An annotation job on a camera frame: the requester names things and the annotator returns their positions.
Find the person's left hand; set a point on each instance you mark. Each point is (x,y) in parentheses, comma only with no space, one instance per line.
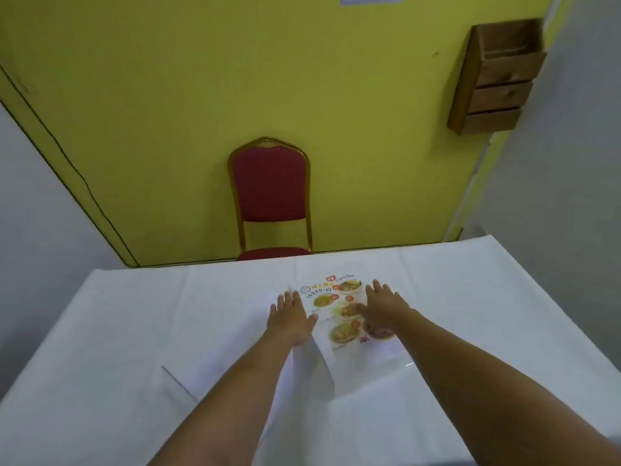
(290,322)

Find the person's right hand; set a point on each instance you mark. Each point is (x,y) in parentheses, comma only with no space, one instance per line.
(385,310)

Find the person's left thumb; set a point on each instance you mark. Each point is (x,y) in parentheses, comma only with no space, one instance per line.
(313,316)

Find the person's right middle finger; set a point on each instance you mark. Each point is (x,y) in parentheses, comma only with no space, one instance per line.
(378,288)

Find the person's left middle finger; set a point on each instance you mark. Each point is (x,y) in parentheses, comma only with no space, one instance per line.
(289,298)

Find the person's right little finger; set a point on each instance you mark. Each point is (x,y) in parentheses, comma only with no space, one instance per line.
(399,298)

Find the person's right thumb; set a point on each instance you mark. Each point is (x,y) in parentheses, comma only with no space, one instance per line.
(362,310)

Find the printed food menu sheet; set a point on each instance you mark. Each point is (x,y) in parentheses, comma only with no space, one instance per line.
(339,310)

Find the person's right forearm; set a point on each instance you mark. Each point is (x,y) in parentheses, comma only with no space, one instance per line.
(485,397)

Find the person's left forearm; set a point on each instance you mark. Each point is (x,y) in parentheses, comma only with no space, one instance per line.
(233,402)

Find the clear acrylic menu holder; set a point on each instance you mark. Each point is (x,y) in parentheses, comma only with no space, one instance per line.
(233,347)

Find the white tablecloth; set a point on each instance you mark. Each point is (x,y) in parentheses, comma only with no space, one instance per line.
(485,305)

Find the red chair with gold frame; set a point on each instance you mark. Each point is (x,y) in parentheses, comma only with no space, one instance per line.
(269,189)

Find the wooden wall box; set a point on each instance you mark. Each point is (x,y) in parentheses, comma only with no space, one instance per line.
(499,82)

